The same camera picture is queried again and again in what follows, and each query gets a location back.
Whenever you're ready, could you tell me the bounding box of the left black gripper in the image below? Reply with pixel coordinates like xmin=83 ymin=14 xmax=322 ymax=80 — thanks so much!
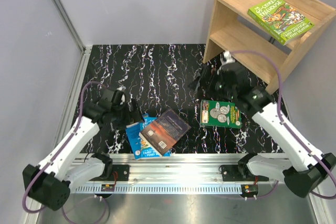
xmin=111 ymin=98 xmax=144 ymax=131

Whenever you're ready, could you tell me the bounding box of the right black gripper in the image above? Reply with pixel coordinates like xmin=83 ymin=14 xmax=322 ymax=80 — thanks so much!
xmin=187 ymin=65 xmax=236 ymax=101

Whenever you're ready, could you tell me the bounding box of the blue book back cover up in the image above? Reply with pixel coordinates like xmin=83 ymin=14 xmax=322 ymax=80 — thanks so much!
xmin=125 ymin=114 xmax=149 ymax=159

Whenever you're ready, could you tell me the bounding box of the blue 26-storey treehouse book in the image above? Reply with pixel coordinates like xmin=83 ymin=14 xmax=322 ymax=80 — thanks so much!
xmin=139 ymin=117 xmax=172 ymax=158

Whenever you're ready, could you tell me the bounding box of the dark Tale of Two Cities book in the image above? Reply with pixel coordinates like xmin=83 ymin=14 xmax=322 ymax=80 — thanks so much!
xmin=139 ymin=109 xmax=191 ymax=156

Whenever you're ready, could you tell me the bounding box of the lime green treehouse book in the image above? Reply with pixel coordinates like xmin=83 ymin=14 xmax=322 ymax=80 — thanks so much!
xmin=247 ymin=0 xmax=314 ymax=45

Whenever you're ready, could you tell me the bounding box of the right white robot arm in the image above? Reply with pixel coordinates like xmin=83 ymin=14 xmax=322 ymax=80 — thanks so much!
xmin=189 ymin=62 xmax=335 ymax=198

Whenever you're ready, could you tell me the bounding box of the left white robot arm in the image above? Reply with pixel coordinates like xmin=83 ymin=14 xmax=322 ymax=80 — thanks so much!
xmin=22 ymin=88 xmax=143 ymax=211

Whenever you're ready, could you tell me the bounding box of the dark green coin book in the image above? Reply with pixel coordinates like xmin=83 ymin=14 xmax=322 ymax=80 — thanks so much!
xmin=200 ymin=100 xmax=242 ymax=129

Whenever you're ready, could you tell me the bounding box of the wooden two-tier shelf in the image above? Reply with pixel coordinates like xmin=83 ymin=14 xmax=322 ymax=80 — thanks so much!
xmin=202 ymin=0 xmax=336 ymax=95

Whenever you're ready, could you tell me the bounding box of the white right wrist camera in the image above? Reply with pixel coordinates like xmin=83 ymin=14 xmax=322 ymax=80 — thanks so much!
xmin=217 ymin=51 xmax=236 ymax=75

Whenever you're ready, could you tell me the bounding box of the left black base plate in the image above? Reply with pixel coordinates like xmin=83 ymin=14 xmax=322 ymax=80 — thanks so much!
xmin=110 ymin=164 xmax=130 ymax=182

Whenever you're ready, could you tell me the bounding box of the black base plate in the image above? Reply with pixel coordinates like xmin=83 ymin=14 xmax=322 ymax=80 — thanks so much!
xmin=110 ymin=164 xmax=130 ymax=182
xmin=218 ymin=164 xmax=269 ymax=182

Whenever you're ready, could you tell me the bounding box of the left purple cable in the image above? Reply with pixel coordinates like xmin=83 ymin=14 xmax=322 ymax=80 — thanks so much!
xmin=21 ymin=81 xmax=110 ymax=224

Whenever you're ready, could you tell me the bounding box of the purple cable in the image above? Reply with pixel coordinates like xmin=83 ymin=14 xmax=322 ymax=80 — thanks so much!
xmin=217 ymin=50 xmax=336 ymax=200
xmin=21 ymin=81 xmax=110 ymax=224

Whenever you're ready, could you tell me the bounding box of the aluminium mounting rail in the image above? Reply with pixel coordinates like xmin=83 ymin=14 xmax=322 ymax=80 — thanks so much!
xmin=70 ymin=154 xmax=257 ymax=197

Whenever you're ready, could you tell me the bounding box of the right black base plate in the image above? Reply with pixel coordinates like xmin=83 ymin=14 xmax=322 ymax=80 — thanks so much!
xmin=218 ymin=164 xmax=269 ymax=182

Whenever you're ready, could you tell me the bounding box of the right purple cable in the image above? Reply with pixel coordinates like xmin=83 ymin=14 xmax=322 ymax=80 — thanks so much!
xmin=217 ymin=50 xmax=336 ymax=200

